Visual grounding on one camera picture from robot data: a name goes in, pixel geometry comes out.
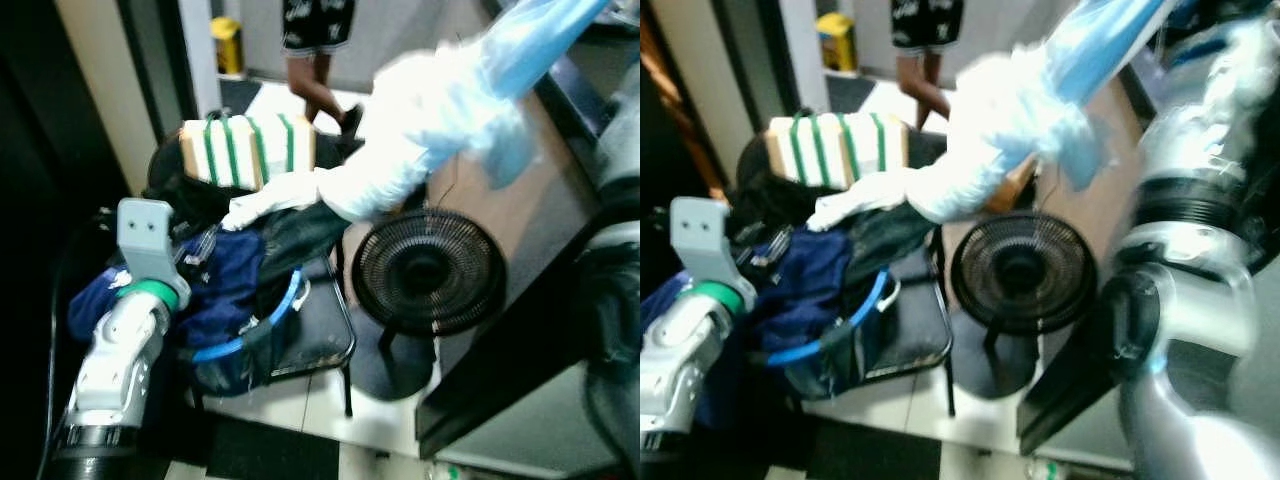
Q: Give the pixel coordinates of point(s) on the dark green garment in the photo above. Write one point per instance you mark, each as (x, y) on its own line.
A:
(895, 235)
(300, 235)

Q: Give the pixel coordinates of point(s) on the mesh laundry basket blue rim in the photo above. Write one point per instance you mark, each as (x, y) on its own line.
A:
(850, 345)
(250, 345)

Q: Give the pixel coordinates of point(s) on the person in black shorts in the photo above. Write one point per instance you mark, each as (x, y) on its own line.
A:
(318, 25)
(925, 25)

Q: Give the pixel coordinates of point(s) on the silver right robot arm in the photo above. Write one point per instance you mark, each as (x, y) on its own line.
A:
(1190, 300)
(620, 130)

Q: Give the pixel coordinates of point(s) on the yellow bin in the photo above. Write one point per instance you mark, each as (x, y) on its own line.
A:
(835, 40)
(228, 45)

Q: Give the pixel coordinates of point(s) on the navy blue garment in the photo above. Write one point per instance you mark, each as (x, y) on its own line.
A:
(225, 290)
(810, 290)

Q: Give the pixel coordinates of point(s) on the dark doormat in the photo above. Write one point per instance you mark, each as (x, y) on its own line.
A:
(850, 92)
(240, 95)

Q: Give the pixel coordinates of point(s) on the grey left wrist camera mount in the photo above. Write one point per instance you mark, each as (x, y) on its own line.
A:
(700, 235)
(148, 235)

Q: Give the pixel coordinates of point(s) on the white and light blue garment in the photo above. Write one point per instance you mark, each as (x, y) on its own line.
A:
(440, 100)
(1020, 110)

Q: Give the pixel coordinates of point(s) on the black bag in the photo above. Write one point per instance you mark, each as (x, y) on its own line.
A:
(170, 190)
(760, 190)

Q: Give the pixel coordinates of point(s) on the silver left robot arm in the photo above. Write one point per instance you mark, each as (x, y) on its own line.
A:
(120, 350)
(680, 350)

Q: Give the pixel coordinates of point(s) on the white box with green stripes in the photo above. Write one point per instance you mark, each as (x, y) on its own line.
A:
(835, 150)
(240, 150)

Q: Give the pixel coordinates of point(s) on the black metal chair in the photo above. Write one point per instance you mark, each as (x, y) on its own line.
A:
(320, 330)
(915, 335)

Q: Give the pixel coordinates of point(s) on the brown wooden table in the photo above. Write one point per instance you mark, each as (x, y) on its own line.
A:
(1085, 180)
(520, 200)

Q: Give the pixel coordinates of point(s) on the black floor fan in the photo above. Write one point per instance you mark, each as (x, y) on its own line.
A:
(1020, 272)
(428, 270)

